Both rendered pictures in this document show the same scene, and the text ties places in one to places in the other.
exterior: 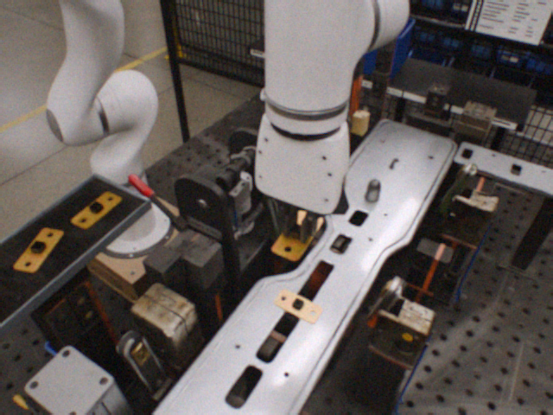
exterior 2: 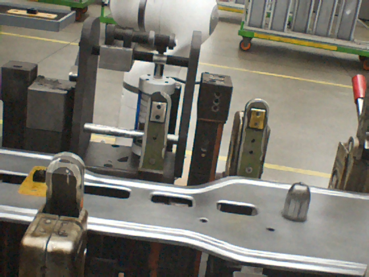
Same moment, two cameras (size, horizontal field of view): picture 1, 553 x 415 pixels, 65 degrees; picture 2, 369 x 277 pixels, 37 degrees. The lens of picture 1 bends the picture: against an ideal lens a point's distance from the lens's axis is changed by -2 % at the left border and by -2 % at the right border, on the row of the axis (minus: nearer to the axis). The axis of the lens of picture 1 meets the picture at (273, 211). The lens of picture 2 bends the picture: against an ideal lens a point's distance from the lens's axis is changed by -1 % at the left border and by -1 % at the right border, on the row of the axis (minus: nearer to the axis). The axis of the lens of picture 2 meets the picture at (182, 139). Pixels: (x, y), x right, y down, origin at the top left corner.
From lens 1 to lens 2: 81 cm
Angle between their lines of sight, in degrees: 53
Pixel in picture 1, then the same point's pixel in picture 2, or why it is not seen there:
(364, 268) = (141, 219)
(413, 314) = (54, 226)
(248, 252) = (114, 165)
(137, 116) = (174, 22)
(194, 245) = (54, 83)
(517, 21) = not seen: outside the picture
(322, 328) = (15, 198)
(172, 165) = not seen: hidden behind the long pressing
